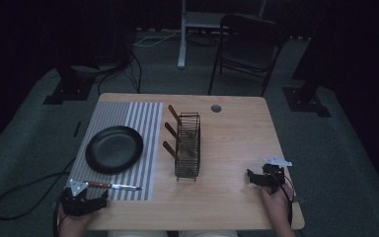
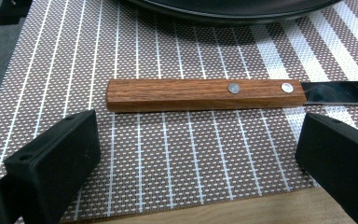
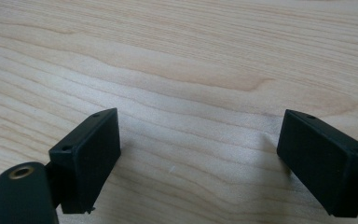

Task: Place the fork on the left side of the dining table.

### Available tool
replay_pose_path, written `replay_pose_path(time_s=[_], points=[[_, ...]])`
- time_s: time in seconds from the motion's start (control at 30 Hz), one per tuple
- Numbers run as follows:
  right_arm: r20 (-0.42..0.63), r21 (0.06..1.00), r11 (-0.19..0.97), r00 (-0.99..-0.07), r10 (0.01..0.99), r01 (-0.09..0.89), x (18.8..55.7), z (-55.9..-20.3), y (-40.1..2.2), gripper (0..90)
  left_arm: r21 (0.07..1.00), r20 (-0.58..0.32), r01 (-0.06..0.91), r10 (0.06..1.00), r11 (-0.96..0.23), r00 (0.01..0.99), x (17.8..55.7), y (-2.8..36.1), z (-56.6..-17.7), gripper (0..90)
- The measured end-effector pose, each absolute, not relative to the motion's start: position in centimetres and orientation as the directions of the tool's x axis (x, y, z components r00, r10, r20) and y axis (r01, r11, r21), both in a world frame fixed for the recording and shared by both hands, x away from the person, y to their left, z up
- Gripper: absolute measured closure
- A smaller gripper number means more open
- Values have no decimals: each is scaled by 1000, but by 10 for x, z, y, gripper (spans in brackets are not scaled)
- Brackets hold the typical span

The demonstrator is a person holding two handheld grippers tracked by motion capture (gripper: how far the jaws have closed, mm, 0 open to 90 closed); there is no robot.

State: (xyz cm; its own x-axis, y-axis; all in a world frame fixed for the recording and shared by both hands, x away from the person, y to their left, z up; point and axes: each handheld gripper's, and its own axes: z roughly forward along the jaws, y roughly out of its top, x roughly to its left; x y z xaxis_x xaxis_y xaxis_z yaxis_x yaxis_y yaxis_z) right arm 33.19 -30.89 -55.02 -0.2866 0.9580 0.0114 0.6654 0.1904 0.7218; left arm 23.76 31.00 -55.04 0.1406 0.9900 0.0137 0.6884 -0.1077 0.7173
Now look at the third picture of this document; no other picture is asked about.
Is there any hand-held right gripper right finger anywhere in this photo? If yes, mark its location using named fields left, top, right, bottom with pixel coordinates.
left=276, top=108, right=358, bottom=218

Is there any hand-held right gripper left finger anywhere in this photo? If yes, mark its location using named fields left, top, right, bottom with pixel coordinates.
left=48, top=107, right=122, bottom=215

